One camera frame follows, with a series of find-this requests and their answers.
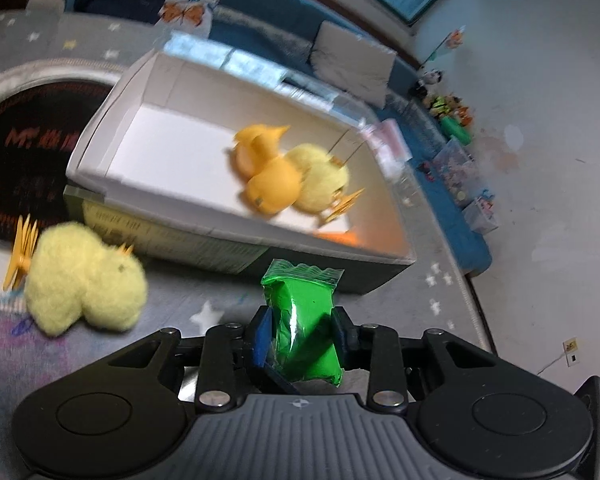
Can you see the plush toy with green vest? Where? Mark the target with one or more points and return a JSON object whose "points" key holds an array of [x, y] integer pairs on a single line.
{"points": [[439, 105]]}

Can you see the green cylinder toy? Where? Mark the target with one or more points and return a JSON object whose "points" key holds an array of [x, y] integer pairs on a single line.
{"points": [[457, 130]]}

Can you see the blue sofa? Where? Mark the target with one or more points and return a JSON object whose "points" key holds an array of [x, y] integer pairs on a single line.
{"points": [[265, 35]]}

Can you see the small red toy car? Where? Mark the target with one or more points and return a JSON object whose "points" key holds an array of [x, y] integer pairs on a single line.
{"points": [[428, 170]]}

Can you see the orange clay packet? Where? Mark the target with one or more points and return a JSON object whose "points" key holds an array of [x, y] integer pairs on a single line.
{"points": [[337, 237]]}

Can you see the black round induction cooktop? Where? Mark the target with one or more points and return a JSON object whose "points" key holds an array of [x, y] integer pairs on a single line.
{"points": [[25, 160]]}

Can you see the large clear storage box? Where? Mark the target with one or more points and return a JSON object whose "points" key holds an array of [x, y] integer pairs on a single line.
{"points": [[455, 170]]}

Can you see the grey pillow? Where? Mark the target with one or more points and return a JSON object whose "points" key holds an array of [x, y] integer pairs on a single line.
{"points": [[352, 62]]}

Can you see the colourful wall decoration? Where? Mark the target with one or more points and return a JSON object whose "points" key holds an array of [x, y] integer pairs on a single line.
{"points": [[452, 40]]}

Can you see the small clear storage box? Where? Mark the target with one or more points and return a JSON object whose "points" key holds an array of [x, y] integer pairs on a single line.
{"points": [[482, 212]]}

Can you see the pink plastic bag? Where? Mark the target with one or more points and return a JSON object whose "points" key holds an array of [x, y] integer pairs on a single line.
{"points": [[387, 140]]}

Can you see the orange rubber duck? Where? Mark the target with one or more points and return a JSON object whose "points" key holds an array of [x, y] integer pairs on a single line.
{"points": [[272, 180]]}

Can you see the yellow plush chick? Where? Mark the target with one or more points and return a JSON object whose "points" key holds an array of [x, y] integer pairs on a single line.
{"points": [[85, 280], [322, 175]]}

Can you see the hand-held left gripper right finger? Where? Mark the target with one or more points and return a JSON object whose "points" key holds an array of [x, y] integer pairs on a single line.
{"points": [[341, 335]]}

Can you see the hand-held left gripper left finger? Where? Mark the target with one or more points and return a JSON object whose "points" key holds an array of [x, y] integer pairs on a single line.
{"points": [[262, 335]]}

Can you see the orange fox plush toy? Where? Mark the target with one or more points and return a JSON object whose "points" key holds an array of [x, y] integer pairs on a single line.
{"points": [[462, 114]]}

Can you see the green clay packet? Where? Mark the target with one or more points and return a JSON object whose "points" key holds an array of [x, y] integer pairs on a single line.
{"points": [[300, 320]]}

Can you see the white cardboard box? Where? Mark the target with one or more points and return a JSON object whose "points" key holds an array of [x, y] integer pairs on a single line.
{"points": [[180, 155]]}

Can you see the wall socket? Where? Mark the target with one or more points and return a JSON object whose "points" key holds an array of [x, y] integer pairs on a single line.
{"points": [[571, 351]]}

